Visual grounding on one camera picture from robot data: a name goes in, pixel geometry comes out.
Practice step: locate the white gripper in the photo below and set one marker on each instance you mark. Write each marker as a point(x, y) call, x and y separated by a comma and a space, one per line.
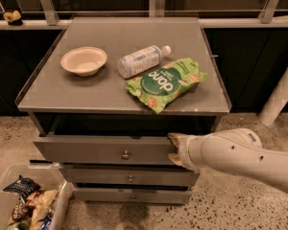
point(184, 151)

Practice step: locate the grey top drawer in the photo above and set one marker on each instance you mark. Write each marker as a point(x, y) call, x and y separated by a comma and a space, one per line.
point(105, 149)

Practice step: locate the grey drawer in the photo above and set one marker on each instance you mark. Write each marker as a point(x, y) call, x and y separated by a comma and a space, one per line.
point(132, 196)
point(105, 149)
point(129, 175)

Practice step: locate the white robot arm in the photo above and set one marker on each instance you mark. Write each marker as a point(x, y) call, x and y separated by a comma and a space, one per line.
point(236, 151)

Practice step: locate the grey drawer cabinet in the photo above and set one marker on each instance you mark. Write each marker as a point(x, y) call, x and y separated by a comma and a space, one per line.
point(63, 103)

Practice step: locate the grey bottom drawer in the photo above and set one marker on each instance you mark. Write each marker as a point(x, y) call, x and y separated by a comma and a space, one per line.
point(132, 196)

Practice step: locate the grey middle drawer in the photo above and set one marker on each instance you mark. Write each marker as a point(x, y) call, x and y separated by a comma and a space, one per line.
point(129, 175)

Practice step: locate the green snack bag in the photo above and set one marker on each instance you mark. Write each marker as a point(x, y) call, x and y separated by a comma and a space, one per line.
point(163, 85)

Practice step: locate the clear plastic water bottle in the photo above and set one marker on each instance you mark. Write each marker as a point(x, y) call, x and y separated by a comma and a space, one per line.
point(142, 60)

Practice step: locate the white paper bowl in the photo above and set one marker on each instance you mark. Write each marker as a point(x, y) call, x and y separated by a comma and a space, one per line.
point(84, 61)

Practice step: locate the white diagonal pole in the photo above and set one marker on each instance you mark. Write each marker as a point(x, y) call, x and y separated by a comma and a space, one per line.
point(276, 102)

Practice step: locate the yellow chip bag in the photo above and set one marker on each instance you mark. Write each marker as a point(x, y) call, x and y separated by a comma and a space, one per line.
point(41, 202)

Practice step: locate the clear plastic bin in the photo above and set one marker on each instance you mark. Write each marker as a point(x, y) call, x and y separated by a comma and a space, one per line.
point(49, 178)

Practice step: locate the dark blue snack bag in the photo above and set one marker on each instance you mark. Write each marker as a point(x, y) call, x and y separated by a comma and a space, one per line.
point(23, 186)

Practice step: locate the brown snack bag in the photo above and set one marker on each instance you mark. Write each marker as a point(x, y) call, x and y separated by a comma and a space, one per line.
point(19, 212)

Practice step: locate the metal window railing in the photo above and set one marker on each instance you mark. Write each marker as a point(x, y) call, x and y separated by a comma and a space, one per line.
point(58, 14)

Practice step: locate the yellow black small object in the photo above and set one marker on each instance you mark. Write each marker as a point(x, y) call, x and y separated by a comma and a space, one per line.
point(13, 17)

